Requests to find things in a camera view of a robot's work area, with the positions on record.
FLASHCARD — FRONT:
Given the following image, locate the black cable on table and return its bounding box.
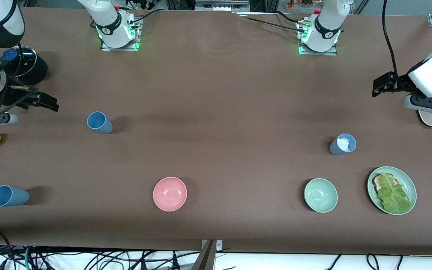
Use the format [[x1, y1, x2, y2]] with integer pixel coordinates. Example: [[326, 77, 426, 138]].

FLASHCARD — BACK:
[[237, 10, 306, 32]]

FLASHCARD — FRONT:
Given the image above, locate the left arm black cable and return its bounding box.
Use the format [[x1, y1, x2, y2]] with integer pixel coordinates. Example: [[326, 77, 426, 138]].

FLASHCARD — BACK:
[[382, 0, 399, 77]]

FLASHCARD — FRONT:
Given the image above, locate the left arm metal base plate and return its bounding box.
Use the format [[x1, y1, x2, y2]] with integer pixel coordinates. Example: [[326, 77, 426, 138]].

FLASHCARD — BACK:
[[298, 21, 338, 56]]

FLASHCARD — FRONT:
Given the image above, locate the green lettuce leaf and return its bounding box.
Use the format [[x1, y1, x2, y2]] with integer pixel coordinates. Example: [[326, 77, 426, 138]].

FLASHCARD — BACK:
[[377, 172, 413, 213]]

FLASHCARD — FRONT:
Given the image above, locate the toast slice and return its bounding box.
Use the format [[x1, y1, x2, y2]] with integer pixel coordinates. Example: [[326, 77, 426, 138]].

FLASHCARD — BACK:
[[373, 173, 400, 194]]

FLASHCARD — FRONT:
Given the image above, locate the metal table bracket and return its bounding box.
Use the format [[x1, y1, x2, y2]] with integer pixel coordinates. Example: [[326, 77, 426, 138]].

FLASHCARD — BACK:
[[201, 239, 223, 251]]

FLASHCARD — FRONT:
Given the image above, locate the pink bowl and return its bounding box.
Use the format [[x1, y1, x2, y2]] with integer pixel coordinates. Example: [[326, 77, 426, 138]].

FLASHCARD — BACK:
[[153, 177, 188, 212]]

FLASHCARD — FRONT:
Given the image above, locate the blue cup with paper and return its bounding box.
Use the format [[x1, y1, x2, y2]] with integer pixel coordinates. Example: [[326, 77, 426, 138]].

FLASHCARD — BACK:
[[329, 133, 357, 156]]

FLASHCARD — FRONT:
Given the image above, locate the dark support beam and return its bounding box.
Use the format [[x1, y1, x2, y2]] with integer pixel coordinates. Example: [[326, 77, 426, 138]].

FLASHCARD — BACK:
[[190, 240, 216, 270]]

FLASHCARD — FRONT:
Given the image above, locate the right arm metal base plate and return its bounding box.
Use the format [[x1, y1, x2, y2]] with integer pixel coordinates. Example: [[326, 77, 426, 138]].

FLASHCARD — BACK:
[[100, 17, 142, 51]]

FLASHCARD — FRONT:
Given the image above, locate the green bowl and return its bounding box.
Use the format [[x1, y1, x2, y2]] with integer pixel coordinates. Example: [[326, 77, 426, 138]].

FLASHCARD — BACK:
[[304, 178, 338, 213]]

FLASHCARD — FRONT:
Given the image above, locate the green plate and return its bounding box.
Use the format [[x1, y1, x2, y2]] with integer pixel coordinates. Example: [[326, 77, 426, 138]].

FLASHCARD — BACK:
[[367, 166, 417, 215]]

